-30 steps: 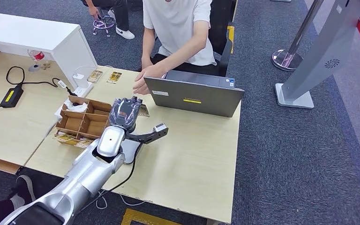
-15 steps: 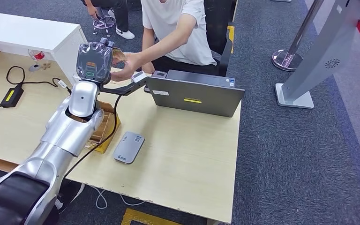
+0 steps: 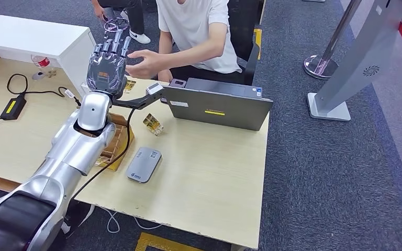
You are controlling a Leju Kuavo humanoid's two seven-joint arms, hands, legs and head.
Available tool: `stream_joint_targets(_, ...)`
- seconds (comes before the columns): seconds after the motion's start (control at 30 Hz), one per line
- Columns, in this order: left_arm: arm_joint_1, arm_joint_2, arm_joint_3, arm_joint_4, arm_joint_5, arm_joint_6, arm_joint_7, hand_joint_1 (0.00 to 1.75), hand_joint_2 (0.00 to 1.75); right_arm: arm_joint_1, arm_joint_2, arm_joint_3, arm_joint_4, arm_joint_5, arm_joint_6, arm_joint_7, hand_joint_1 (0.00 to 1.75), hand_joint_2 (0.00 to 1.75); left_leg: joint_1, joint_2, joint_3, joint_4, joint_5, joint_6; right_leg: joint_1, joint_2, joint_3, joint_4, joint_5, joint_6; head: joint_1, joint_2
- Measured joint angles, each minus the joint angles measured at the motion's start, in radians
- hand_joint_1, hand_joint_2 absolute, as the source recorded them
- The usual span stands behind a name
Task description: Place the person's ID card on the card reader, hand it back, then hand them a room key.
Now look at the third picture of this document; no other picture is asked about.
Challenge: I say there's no person's right hand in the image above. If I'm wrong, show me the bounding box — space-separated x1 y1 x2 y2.
158 69 174 83

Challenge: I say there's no black power adapter yellow label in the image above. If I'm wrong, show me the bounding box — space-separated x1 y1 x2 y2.
0 94 27 121

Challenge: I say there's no black looped adapter cable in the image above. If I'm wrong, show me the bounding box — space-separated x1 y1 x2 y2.
6 73 82 107

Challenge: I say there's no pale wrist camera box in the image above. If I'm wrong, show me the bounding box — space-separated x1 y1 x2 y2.
145 82 164 97

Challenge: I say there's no white counter shelf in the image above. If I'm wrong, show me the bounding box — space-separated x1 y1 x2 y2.
0 12 98 98

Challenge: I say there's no black camera bracket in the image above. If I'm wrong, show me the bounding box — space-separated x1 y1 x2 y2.
112 90 163 110

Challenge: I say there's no grey card reader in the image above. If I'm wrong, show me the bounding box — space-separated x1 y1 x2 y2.
126 146 162 184

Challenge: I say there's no chrome stanchion post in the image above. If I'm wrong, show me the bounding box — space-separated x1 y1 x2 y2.
303 0 365 81

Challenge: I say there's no black chair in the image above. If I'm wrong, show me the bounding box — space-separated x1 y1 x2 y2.
228 0 266 86

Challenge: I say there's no cardboard desk organizer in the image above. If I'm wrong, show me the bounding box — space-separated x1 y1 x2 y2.
95 112 135 172

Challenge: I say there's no white cable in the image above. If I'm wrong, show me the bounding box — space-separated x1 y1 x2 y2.
101 207 163 234

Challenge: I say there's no grey kiosk stand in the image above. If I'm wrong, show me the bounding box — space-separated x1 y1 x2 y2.
306 0 402 122

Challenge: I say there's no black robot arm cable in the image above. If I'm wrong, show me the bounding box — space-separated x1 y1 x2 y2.
70 107 136 202

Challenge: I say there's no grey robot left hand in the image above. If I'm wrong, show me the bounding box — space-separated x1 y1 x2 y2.
85 29 132 99

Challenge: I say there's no grey laptop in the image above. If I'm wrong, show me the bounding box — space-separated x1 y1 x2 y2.
161 77 274 132

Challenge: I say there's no person's left hand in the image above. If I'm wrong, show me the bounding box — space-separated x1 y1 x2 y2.
125 49 160 79

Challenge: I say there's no clear bottle red label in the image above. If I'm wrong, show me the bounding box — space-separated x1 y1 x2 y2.
31 54 51 68

